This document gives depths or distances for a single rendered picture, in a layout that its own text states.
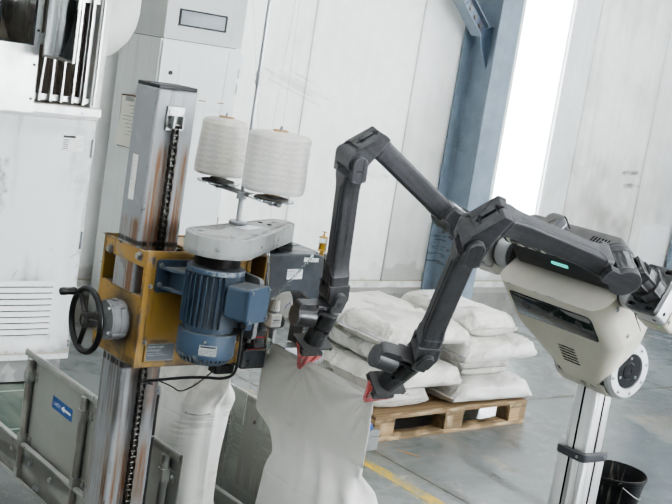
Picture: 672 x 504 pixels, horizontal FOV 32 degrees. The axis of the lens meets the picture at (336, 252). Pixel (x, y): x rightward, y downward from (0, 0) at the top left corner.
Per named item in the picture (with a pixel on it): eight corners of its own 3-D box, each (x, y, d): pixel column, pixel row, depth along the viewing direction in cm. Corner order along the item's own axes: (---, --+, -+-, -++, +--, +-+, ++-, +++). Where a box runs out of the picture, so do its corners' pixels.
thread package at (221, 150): (254, 182, 320) (263, 122, 317) (210, 179, 311) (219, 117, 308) (225, 173, 331) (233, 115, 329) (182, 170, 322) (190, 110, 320)
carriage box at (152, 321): (238, 364, 321) (254, 254, 316) (130, 370, 300) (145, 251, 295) (192, 339, 340) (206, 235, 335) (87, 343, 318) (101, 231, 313)
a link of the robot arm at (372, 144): (383, 125, 287) (364, 113, 295) (346, 167, 287) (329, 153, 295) (479, 223, 314) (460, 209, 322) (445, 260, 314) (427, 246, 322)
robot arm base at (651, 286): (651, 266, 280) (627, 307, 278) (636, 249, 275) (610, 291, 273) (680, 274, 273) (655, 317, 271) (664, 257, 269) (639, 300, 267)
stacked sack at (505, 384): (535, 403, 672) (540, 378, 669) (453, 411, 630) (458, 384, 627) (482, 381, 704) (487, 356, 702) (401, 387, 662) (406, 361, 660)
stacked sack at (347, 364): (464, 389, 631) (469, 364, 629) (376, 398, 588) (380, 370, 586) (411, 366, 662) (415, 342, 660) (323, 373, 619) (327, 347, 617)
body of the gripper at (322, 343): (290, 338, 314) (300, 317, 310) (319, 337, 320) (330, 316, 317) (301, 354, 310) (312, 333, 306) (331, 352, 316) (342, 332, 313)
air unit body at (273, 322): (279, 354, 323) (287, 300, 320) (265, 355, 320) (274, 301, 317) (270, 350, 326) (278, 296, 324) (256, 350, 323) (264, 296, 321)
